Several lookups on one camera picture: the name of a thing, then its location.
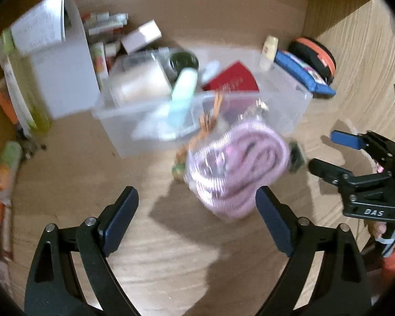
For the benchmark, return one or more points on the pink white small box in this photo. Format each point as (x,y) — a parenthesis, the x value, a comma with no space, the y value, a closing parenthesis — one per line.
(141,37)

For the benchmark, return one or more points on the orange green tube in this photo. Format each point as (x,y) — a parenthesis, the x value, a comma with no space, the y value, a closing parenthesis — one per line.
(8,171)

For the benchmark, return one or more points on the black orange round case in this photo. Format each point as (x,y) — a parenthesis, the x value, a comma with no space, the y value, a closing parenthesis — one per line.
(316,56)

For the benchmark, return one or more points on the white cloth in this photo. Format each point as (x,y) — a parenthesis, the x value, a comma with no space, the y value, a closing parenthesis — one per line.
(149,127)

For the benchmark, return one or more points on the mint green tube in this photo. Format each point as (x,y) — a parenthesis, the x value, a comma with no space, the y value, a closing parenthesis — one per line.
(184,97)

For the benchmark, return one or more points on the dark green bottle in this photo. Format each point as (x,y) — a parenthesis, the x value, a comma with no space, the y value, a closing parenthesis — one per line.
(183,62)

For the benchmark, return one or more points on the blue zip pouch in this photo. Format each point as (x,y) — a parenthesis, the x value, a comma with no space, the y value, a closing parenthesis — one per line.
(304,74)

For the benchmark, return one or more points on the stack of flat packets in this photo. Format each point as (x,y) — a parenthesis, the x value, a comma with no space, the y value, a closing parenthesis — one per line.
(105,23)

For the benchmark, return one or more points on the orange box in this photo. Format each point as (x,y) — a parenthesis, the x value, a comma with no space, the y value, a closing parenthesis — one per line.
(3,100)

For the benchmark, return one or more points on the clear plastic storage box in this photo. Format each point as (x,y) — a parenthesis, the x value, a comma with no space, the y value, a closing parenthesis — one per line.
(128,125)

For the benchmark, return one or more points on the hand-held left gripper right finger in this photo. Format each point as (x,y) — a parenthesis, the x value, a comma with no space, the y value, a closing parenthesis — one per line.
(272,222)

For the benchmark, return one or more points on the clear tape roll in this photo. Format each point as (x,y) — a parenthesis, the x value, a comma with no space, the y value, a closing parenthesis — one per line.
(141,84)

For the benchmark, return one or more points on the wooden desktop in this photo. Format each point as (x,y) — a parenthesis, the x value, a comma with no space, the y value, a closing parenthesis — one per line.
(171,253)

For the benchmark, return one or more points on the green white carton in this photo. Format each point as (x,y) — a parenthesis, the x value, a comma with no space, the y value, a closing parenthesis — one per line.
(21,85)

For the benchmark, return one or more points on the red pouch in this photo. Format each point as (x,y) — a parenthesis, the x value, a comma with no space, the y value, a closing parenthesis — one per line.
(233,79)

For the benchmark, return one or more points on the white paper bag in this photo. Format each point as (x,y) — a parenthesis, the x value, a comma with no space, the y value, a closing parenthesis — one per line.
(61,59)

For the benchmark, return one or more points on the carrot print packet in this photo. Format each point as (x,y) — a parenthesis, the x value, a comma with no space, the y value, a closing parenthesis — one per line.
(98,62)

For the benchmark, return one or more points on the cream tube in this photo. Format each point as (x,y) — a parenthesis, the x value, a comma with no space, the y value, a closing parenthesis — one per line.
(270,52)

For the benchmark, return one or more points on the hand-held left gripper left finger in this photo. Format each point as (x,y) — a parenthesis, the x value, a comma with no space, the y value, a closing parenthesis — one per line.
(121,217)

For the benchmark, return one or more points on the green stamp block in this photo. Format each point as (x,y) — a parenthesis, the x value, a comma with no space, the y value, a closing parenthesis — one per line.
(295,158)

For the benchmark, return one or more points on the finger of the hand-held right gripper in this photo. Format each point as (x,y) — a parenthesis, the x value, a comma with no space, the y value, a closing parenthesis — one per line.
(330,172)
(346,139)

